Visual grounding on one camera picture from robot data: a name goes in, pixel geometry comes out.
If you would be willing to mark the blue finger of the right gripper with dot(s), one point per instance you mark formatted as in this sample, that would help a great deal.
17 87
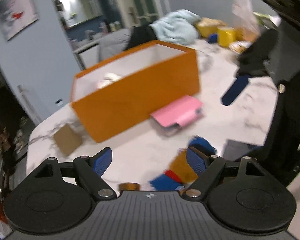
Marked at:
237 87

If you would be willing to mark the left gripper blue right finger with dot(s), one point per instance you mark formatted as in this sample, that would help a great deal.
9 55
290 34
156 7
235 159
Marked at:
195 161

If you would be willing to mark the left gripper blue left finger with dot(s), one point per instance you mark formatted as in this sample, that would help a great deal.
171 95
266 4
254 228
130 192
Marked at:
101 161

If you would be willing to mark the brown blue bear plush keychain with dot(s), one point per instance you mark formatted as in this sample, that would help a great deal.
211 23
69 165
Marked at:
179 174

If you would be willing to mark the grey box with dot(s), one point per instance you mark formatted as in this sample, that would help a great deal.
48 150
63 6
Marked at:
233 149

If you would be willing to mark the small brown cardboard piece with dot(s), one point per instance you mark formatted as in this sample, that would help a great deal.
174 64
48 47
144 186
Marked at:
67 140

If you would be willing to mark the pink wallet case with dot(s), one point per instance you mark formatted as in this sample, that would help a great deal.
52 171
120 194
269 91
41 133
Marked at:
177 114

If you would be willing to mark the yellow mug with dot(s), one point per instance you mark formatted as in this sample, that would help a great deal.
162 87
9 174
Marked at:
226 35

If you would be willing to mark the yellow bowl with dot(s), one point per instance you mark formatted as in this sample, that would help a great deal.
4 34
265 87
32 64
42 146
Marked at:
207 26

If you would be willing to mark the orange cardboard box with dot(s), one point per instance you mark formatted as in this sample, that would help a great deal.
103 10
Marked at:
153 75

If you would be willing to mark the broom with dustpan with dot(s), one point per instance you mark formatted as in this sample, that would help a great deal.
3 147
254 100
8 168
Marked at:
30 108

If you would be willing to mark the light blue towel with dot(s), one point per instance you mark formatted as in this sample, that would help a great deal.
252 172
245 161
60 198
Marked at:
177 27

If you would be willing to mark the white crochet bunny plush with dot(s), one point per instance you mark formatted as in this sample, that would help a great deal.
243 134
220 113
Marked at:
108 79

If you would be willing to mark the white cabinet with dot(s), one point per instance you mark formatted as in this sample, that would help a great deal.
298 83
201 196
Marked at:
87 55

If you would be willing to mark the black garment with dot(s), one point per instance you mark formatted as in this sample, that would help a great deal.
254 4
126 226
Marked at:
141 35

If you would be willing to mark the grey puffer jacket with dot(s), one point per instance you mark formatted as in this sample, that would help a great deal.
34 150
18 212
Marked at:
113 43

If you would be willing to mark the framed wall picture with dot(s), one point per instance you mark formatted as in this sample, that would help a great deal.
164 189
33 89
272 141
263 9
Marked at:
15 16

